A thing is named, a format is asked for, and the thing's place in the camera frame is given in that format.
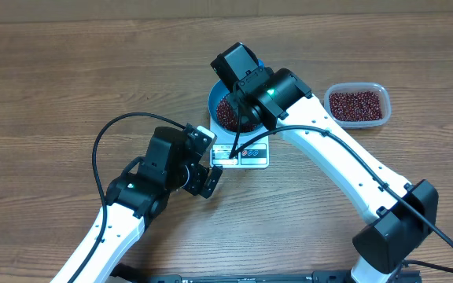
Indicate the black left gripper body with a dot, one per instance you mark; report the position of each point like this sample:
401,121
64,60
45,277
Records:
193,181

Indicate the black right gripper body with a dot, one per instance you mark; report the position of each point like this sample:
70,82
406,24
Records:
244,104

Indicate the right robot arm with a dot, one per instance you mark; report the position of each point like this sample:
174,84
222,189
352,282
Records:
398,214

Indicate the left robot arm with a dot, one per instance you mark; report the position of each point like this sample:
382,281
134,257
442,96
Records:
135,198

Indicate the teal metal bowl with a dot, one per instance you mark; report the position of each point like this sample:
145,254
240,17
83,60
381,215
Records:
217,92

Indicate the red beans in bowl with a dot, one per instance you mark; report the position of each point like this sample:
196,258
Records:
227,118

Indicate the white digital kitchen scale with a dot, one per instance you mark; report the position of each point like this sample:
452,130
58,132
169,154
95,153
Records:
255,156

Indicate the clear plastic container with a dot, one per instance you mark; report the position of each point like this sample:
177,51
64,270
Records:
386,107

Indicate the red adzuki beans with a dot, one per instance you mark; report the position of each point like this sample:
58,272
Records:
355,106

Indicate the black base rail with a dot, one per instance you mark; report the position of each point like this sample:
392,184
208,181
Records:
127,274

